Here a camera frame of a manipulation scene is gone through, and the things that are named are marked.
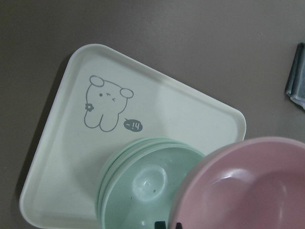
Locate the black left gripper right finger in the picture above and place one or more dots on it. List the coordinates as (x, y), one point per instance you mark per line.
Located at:
(178, 225)

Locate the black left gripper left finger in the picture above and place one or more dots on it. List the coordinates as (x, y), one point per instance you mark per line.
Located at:
(160, 225)

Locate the small pink bowl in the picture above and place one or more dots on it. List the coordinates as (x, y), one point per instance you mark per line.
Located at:
(254, 184)

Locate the green stacked bowls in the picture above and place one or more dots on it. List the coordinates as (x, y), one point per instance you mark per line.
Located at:
(138, 183)

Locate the cream rabbit tray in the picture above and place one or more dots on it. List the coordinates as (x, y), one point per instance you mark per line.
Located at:
(105, 101)

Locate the grey folded cloth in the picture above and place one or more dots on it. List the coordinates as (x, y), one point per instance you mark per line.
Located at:
(295, 86)

